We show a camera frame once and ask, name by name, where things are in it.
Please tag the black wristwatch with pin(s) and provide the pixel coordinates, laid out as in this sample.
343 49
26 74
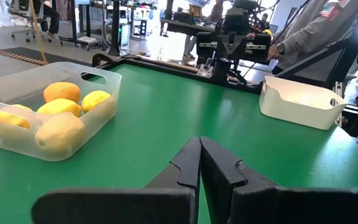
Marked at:
281 49

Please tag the person's hand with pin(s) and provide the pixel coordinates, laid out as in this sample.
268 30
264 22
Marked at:
273 53

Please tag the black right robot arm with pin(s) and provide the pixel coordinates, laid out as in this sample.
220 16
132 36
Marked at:
224 71

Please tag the black rig frame strut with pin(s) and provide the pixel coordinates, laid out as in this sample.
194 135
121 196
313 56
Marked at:
346 49

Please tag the black desk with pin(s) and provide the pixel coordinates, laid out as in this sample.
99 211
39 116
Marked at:
185 26

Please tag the black vertical post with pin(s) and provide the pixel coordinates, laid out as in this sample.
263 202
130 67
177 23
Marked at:
115 28

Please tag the white plate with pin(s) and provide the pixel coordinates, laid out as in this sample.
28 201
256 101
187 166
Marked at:
291 115

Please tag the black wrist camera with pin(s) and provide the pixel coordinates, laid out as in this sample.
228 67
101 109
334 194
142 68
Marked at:
235 20

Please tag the black floor mat orange stripe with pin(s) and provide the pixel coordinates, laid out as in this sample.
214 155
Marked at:
26 53

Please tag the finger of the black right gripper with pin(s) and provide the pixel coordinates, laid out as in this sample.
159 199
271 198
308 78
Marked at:
240 46
224 46

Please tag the white office chair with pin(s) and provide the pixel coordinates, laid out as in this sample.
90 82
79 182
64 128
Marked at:
22 7

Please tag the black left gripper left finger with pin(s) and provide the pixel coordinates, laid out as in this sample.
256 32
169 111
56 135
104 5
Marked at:
185 174

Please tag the yellow lemon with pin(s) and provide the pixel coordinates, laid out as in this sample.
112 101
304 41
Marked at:
9 118
61 91
59 132
95 99
59 106

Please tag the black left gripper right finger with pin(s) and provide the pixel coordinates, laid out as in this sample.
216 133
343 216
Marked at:
219 177

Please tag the person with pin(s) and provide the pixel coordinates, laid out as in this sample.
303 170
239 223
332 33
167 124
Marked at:
264 18
315 28
50 15
217 11

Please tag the translucent plastic basket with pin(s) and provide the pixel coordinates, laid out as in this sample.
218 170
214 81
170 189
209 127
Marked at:
5 143

